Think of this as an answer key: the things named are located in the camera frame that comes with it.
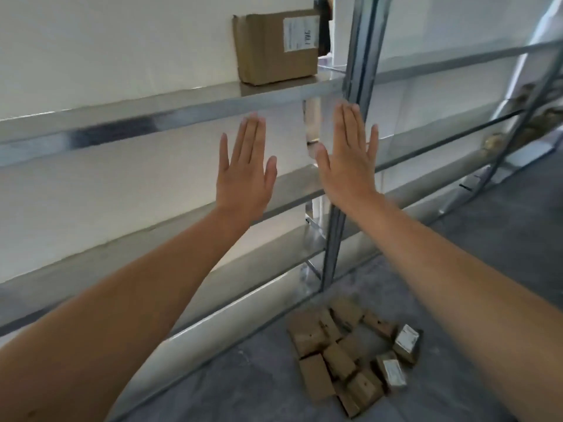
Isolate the cardboard parcel marked 786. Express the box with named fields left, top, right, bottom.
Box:
left=232, top=9, right=321, bottom=86

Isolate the person's left forearm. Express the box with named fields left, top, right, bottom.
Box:
left=0, top=204, right=260, bottom=422

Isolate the person's right forearm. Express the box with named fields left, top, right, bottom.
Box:
left=345, top=193, right=563, bottom=422

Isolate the person's left hand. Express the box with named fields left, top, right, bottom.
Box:
left=215, top=111, right=279, bottom=223

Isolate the pile of cardboard boxes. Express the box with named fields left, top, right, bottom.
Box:
left=286, top=296, right=424, bottom=419

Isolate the heap of brown parcels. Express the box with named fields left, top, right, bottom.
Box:
left=481, top=81, right=563, bottom=152

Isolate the person's right hand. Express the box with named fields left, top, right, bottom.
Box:
left=314, top=100, right=384, bottom=212

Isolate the grey metal shelf rack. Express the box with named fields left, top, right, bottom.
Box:
left=0, top=0, right=563, bottom=422

